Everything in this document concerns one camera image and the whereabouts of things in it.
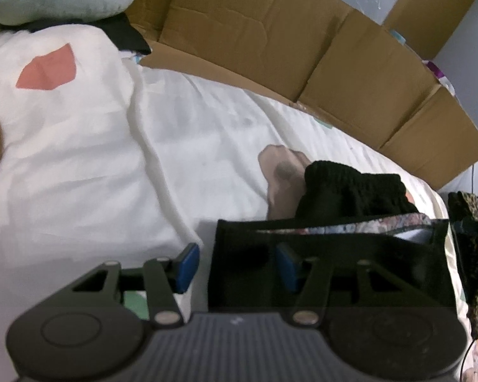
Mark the black cloth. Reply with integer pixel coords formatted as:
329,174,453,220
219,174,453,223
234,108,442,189
24,15,153,55

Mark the brown cardboard sheet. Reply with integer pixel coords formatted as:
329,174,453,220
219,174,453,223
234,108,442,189
125,0,478,189

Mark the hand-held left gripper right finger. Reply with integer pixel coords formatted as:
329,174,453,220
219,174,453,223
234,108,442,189
275,243,408,327

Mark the white bear-print blanket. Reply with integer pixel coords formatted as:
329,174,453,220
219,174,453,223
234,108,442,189
0,22,478,382

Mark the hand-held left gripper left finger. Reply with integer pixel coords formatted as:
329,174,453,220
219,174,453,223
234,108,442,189
72,243,202,328

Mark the brown cardboard box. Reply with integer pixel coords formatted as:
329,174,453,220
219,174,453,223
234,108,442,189
382,0,478,61

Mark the leopard-print cloth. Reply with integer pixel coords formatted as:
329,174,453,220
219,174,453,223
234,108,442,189
447,191,478,337

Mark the black bear-print garment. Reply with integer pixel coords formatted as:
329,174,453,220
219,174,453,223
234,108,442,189
206,160,459,313

